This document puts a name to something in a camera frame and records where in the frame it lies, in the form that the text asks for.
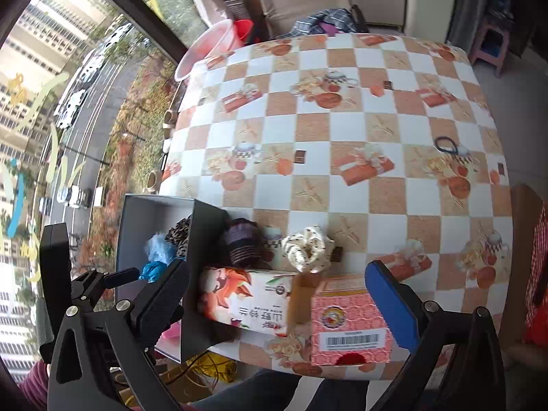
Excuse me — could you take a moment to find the floral tissue pack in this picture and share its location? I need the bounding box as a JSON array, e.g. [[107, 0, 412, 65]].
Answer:
[[198, 265, 300, 330]]

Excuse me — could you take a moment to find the red plastic basin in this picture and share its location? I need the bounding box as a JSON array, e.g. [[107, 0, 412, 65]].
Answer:
[[233, 19, 254, 46]]

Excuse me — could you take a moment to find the cream polka dot scrunchie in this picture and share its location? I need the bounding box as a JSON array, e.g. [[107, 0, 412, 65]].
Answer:
[[280, 223, 335, 274]]

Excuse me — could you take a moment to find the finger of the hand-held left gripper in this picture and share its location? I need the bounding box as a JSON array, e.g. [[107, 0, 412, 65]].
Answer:
[[103, 266, 141, 290]]

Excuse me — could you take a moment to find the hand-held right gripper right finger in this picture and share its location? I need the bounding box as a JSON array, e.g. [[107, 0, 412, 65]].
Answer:
[[365, 259, 506, 411]]

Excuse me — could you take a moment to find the blue shoe cover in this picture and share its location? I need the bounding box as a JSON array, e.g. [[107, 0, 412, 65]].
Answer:
[[140, 257, 183, 283]]

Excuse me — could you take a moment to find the grey woven basket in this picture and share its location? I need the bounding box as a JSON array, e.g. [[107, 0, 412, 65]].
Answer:
[[225, 0, 249, 21]]

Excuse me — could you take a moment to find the leopard print scrunchie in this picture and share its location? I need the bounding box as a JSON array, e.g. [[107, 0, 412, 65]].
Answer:
[[165, 217, 192, 258]]

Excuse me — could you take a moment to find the purple black knitted hat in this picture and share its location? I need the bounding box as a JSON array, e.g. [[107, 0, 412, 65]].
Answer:
[[220, 218, 263, 267]]

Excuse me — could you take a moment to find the dark plaid cloth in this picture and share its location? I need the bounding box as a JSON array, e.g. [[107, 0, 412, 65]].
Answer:
[[285, 8, 358, 39]]

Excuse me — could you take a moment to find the pink plastic stool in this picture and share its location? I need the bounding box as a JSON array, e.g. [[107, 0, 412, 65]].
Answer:
[[469, 19, 512, 78]]

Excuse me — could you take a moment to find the pink plastic basin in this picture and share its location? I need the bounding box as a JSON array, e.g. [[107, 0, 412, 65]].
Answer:
[[175, 19, 240, 82]]

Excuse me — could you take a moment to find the checkered patterned tablecloth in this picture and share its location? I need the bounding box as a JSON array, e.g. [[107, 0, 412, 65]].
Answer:
[[159, 34, 514, 382]]

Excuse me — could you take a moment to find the white cardboard box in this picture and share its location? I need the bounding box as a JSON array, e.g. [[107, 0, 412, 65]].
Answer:
[[115, 194, 229, 364]]

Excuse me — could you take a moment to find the light blue fluffy scrunchie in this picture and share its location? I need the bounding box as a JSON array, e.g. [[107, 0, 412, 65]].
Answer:
[[146, 232, 174, 263]]

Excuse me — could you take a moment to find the yellow plastic bag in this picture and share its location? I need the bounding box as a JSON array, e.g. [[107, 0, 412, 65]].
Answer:
[[188, 353, 238, 384]]

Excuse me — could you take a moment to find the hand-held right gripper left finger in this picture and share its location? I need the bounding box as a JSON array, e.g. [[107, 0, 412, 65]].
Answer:
[[47, 259, 191, 411]]

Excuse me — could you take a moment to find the red white gingham cloth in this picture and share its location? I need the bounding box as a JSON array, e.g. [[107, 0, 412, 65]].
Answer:
[[524, 210, 548, 322]]

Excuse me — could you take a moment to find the beige folding chair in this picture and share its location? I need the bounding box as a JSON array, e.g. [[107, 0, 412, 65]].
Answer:
[[254, 0, 369, 39]]

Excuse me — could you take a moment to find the pink patterned carton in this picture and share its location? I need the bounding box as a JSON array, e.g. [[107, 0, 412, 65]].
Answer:
[[286, 272, 392, 366]]

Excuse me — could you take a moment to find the person's left forearm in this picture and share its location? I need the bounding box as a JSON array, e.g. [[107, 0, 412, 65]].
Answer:
[[19, 360, 50, 411]]

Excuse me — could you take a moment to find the black hair tie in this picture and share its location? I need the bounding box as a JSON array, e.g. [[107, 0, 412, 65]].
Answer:
[[434, 136, 461, 155]]

